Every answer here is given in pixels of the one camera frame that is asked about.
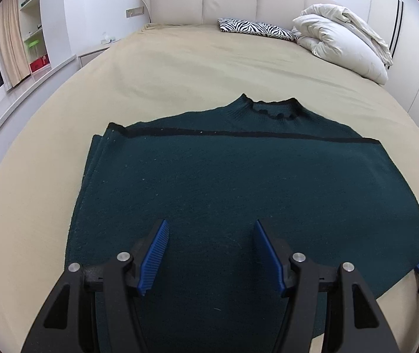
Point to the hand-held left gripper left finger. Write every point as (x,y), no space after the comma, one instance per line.
(154,253)

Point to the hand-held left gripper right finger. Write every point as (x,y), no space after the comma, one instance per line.
(268,253)

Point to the dark green sweater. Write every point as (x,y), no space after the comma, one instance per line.
(209,176)

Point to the bed with beige sheet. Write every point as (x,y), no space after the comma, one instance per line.
(194,66)

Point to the white nightstand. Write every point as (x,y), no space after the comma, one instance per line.
(93,54)

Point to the white folded duvet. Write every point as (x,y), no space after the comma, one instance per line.
(342,40)

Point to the white charger plug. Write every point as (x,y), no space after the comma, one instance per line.
(108,38)

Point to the red box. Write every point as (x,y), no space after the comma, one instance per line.
(40,63)

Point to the zebra print pillow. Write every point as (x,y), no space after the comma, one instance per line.
(257,28)

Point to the green plastic container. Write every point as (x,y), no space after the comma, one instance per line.
(34,46)

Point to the beige curtain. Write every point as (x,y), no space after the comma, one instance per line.
(11,44)

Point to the white shelf unit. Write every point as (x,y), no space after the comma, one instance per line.
(34,22)

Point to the wall switch panel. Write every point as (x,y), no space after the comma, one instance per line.
(134,11)

